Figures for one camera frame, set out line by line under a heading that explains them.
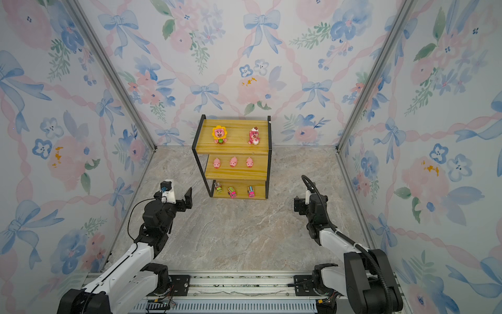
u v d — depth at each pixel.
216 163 0.88
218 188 0.98
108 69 0.84
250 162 0.88
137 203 0.65
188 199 0.79
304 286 0.73
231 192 0.97
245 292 0.73
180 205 0.73
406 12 0.69
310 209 0.70
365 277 0.42
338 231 0.57
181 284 0.74
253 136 0.72
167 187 0.69
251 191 0.97
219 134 0.72
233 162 0.88
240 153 0.72
